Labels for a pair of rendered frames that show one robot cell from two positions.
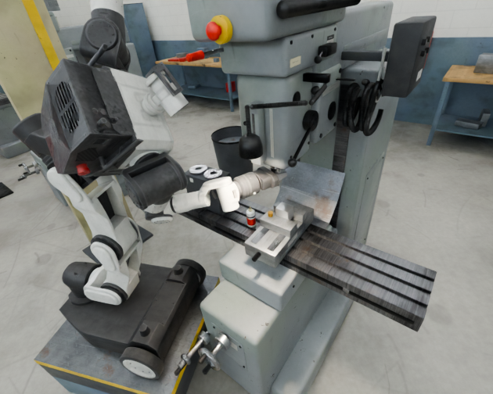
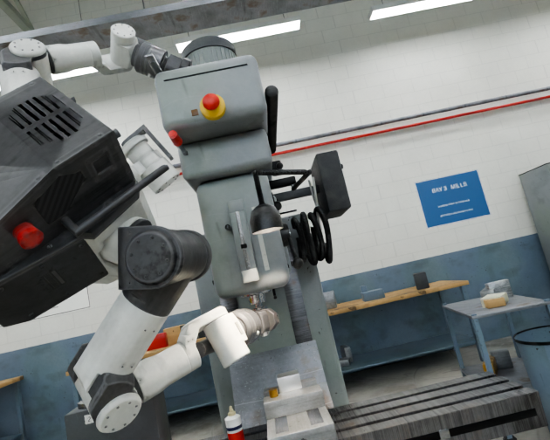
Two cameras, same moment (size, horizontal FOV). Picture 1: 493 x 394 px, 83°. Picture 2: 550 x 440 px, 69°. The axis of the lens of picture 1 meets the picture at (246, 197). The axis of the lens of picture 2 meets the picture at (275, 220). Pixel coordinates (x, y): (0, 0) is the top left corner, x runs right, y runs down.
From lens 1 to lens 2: 0.76 m
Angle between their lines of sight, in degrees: 60
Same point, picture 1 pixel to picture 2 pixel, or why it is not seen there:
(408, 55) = (337, 173)
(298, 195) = not seen: hidden behind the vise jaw
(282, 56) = (264, 142)
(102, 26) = not seen: hidden behind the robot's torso
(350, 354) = not seen: outside the picture
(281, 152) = (278, 257)
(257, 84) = (230, 185)
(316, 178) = (282, 365)
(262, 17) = (258, 92)
